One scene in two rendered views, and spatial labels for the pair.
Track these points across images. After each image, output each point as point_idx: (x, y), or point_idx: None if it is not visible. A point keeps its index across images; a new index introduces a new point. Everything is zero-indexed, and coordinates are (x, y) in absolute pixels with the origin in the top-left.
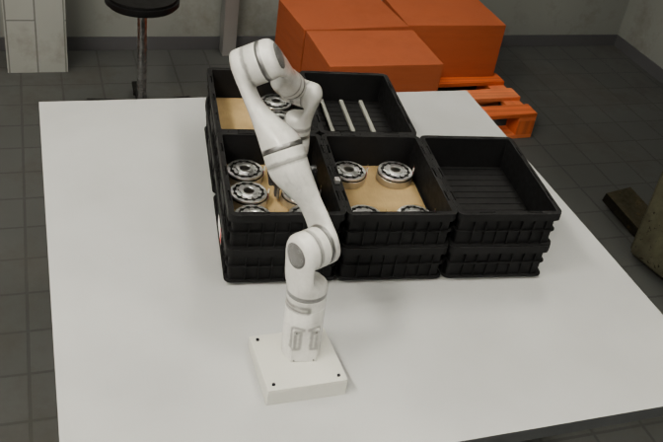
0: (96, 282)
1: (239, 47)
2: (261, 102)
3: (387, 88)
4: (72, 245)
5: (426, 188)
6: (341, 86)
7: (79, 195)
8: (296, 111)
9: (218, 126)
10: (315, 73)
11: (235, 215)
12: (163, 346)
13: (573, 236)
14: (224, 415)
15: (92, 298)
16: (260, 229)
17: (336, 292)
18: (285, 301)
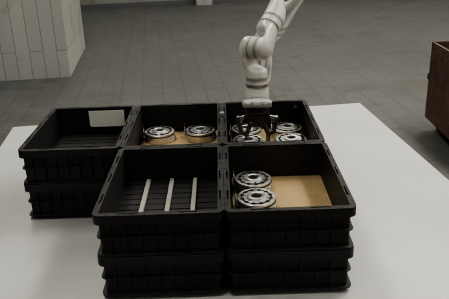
0: (392, 158)
1: None
2: None
3: (103, 205)
4: (424, 175)
5: (135, 144)
6: (160, 228)
7: (448, 208)
8: (258, 66)
9: (324, 144)
10: (200, 210)
11: (301, 99)
12: (335, 136)
13: None
14: None
15: (389, 152)
16: (282, 115)
17: None
18: (268, 93)
